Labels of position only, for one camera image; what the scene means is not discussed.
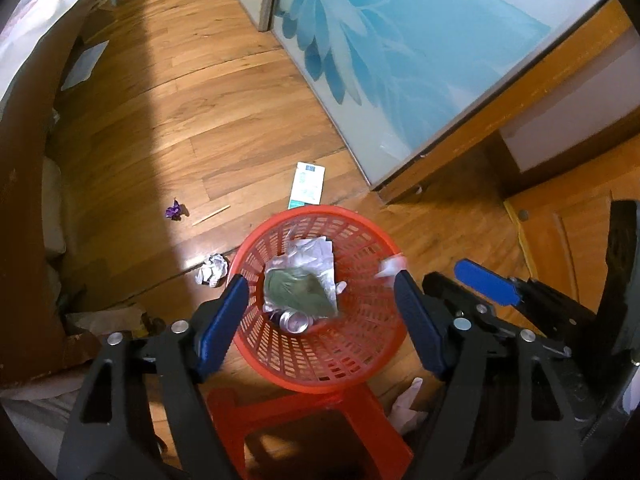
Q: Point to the crushed blue can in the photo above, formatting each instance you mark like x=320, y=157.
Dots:
x=295, y=321

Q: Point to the red plastic stool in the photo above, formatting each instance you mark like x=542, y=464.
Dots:
x=310, y=410

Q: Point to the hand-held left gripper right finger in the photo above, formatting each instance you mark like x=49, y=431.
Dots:
x=420, y=325

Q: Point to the wooden bed frame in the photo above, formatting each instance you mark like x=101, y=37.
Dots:
x=25, y=210

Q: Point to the thin wooden stick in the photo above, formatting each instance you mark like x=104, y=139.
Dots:
x=212, y=214

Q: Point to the wooden door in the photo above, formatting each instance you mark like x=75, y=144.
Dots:
x=560, y=230

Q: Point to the green wrapper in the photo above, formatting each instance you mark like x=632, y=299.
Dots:
x=300, y=292

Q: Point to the white floor tissue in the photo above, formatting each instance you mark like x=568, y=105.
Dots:
x=407, y=405

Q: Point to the white crumpled paper ball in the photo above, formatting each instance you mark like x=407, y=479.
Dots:
x=212, y=270

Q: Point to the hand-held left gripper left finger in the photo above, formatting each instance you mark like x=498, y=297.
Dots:
x=222, y=330

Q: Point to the white and teal carton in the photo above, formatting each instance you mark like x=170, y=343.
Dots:
x=306, y=185

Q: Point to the white leaf patterned bedspread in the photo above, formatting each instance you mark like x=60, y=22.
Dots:
x=30, y=20

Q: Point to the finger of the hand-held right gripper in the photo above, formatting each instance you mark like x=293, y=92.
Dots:
x=445, y=290
x=485, y=280

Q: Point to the white foam block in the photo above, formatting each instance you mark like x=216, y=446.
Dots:
x=54, y=205

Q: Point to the blue floral glass door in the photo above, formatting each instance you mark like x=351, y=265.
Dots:
x=400, y=35

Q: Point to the purple candy wrapper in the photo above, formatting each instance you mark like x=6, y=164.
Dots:
x=174, y=210

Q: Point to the red plastic mesh basket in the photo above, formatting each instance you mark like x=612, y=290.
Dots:
x=350, y=350

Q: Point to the grey flat sheet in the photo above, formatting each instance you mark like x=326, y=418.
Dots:
x=85, y=65

